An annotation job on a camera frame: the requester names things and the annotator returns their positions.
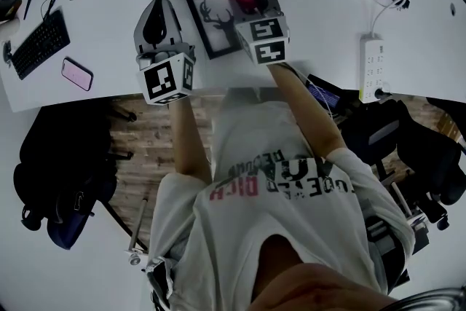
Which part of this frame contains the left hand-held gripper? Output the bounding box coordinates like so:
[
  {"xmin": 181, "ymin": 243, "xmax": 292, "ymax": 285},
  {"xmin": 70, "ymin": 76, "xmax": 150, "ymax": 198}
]
[{"xmin": 134, "ymin": 0, "xmax": 197, "ymax": 106}]

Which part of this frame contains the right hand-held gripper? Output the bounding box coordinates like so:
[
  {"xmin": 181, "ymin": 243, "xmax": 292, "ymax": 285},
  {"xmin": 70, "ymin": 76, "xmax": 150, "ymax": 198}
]
[{"xmin": 228, "ymin": 0, "xmax": 291, "ymax": 66}]

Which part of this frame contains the black framed deer picture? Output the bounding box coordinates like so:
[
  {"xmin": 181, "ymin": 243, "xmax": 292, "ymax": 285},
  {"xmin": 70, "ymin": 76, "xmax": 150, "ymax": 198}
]
[{"xmin": 183, "ymin": 0, "xmax": 263, "ymax": 60}]

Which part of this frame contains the person's left forearm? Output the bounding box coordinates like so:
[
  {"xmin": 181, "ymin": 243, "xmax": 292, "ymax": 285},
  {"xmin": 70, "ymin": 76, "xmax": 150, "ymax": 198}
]
[{"xmin": 170, "ymin": 96, "xmax": 214, "ymax": 185}]

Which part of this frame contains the person's right forearm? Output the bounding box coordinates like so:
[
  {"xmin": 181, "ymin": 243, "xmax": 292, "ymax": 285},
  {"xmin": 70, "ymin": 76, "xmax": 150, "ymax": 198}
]
[{"xmin": 267, "ymin": 61, "xmax": 347, "ymax": 160}]

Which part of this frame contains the white table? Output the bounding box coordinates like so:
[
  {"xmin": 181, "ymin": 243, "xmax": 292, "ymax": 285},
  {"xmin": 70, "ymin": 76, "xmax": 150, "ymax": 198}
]
[
  {"xmin": 0, "ymin": 0, "xmax": 466, "ymax": 114},
  {"xmin": 0, "ymin": 76, "xmax": 149, "ymax": 311}
]

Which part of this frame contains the smartphone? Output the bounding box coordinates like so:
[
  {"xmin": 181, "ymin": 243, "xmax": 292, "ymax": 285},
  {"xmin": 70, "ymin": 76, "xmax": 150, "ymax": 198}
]
[{"xmin": 60, "ymin": 56, "xmax": 95, "ymax": 92}]

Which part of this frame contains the black device with blue screen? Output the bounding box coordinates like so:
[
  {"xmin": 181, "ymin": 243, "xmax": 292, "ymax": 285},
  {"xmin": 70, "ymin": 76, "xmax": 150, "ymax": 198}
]
[{"xmin": 305, "ymin": 74, "xmax": 341, "ymax": 110}]

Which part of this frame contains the black stylus pen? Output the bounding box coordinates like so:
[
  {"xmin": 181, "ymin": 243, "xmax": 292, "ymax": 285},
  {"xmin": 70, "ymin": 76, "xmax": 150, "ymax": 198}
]
[{"xmin": 39, "ymin": 0, "xmax": 58, "ymax": 21}]

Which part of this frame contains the black keyboard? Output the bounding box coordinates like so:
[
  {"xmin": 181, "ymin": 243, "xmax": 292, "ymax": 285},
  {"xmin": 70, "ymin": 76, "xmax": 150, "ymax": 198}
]
[{"xmin": 10, "ymin": 9, "xmax": 71, "ymax": 81}]

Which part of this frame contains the white power strip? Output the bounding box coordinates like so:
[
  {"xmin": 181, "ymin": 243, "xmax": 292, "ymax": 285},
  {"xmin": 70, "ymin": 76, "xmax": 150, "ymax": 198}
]
[{"xmin": 358, "ymin": 31, "xmax": 387, "ymax": 105}]

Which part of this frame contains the black office chair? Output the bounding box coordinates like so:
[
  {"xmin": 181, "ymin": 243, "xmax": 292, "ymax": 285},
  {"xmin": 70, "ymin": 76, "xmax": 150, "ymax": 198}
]
[
  {"xmin": 12, "ymin": 98, "xmax": 138, "ymax": 251},
  {"xmin": 338, "ymin": 94, "xmax": 466, "ymax": 230}
]

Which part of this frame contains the black plug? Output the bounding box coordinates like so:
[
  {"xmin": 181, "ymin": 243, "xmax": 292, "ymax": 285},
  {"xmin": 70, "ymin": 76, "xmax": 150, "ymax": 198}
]
[{"xmin": 373, "ymin": 83, "xmax": 392, "ymax": 99}]

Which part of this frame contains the person's white printed t-shirt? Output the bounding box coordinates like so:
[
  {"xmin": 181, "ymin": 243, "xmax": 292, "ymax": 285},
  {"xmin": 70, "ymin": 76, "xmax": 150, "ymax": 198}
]
[{"xmin": 147, "ymin": 87, "xmax": 416, "ymax": 311}]

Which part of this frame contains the blue jacket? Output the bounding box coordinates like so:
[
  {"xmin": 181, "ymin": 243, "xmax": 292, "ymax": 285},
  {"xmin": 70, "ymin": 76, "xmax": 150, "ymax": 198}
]
[{"xmin": 45, "ymin": 207, "xmax": 92, "ymax": 251}]

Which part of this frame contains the person's neck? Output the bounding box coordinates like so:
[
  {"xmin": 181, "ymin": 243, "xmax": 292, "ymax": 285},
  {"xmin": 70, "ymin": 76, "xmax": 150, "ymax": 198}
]
[{"xmin": 250, "ymin": 235, "xmax": 401, "ymax": 311}]

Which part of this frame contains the white power cable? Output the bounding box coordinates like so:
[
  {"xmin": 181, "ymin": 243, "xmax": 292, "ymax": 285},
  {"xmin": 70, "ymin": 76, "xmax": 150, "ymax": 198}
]
[{"xmin": 371, "ymin": 0, "xmax": 411, "ymax": 36}]

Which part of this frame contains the grey head mount rim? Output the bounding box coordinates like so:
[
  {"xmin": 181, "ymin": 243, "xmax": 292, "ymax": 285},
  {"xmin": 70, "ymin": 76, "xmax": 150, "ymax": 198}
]
[{"xmin": 378, "ymin": 286, "xmax": 466, "ymax": 311}]

